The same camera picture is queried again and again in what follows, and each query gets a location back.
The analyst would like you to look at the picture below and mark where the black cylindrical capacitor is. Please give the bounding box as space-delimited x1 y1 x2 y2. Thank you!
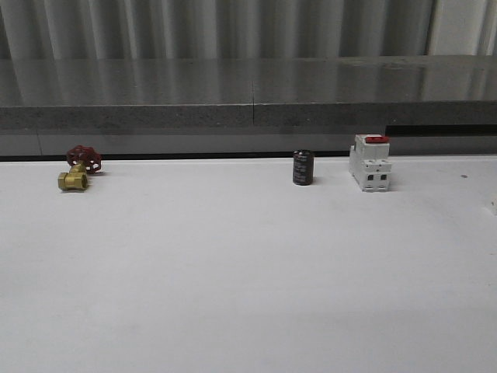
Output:
292 149 315 186

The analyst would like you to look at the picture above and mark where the brass valve red handwheel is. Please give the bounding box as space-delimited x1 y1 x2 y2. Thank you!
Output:
57 145 102 191

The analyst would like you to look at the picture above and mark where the grey stone counter ledge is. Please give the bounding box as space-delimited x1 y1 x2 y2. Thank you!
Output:
1 56 496 158

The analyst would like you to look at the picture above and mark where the white circuit breaker red switch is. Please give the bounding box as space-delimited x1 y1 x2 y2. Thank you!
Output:
349 134 392 192

